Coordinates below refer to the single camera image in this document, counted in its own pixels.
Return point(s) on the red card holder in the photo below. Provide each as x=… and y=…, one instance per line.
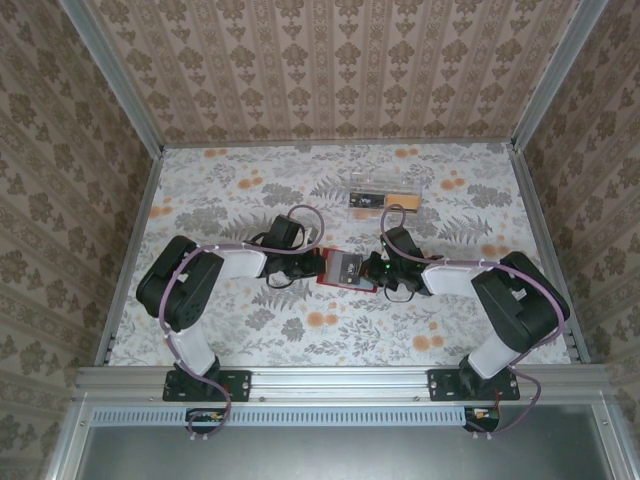
x=367, y=288

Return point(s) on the black VIP credit card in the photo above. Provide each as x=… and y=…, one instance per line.
x=367, y=200
x=345, y=270

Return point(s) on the gold credit card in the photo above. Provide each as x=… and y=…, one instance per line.
x=405, y=202

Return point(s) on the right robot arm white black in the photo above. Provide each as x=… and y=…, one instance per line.
x=515, y=310

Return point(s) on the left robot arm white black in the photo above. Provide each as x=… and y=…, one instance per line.
x=175, y=290

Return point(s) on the floral table cover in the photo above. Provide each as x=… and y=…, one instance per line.
x=320, y=340

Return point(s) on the clear plastic box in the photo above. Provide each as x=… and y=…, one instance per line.
x=385, y=181

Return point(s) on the grey metal sheet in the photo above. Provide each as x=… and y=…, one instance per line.
x=340, y=455

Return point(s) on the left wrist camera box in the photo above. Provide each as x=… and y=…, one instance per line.
x=311, y=236

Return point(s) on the aluminium back rail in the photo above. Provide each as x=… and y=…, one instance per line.
x=340, y=143

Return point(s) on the aluminium mounting rail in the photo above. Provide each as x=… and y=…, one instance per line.
x=340, y=382

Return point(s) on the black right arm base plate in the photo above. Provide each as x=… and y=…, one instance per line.
x=440, y=385

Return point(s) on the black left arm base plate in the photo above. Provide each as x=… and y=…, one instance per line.
x=240, y=385

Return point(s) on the aluminium side rail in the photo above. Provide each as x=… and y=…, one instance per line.
x=532, y=200
x=134, y=240

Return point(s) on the aluminium frame post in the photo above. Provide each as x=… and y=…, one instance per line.
x=115, y=80
x=555, y=80

